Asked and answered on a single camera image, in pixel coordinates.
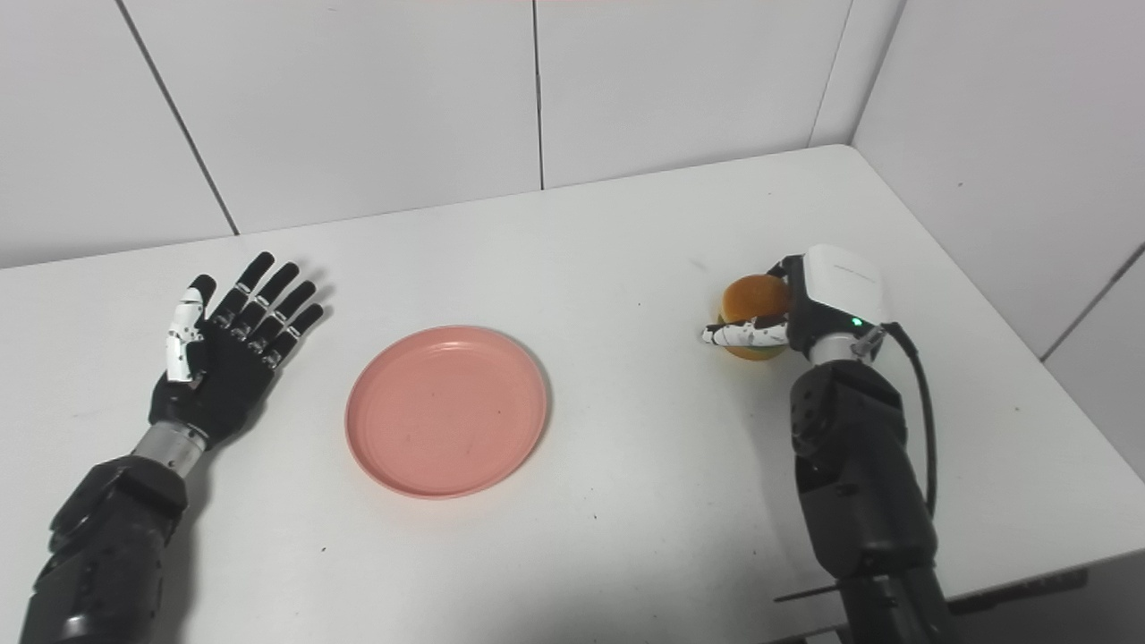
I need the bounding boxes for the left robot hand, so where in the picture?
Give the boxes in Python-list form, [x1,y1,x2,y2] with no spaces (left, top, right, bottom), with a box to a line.
[148,251,326,452]

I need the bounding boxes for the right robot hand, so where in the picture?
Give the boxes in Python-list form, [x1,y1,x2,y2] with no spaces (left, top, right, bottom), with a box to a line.
[700,244,886,365]

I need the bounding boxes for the toy hamburger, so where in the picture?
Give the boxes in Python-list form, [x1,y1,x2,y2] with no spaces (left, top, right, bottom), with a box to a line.
[717,274,792,361]

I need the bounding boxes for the pink plate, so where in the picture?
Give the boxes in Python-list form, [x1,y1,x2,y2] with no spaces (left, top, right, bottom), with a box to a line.
[345,325,550,500]

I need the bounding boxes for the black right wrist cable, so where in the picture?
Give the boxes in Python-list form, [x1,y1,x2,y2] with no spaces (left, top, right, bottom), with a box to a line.
[854,322,938,520]

